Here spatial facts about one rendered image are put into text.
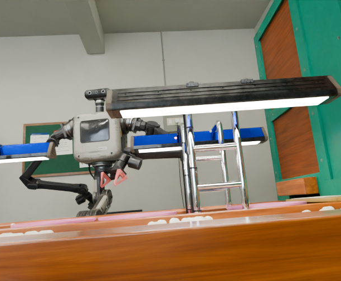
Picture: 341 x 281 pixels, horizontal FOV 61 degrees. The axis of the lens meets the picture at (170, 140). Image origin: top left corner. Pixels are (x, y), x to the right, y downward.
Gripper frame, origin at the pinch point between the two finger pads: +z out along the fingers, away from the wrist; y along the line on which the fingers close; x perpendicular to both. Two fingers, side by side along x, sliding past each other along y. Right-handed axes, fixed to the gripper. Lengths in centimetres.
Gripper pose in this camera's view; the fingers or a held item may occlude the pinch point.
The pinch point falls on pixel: (108, 184)
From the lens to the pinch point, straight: 149.2
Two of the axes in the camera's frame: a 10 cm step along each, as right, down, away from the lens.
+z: -3.2, 6.7, -6.7
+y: -8.0, 1.8, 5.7
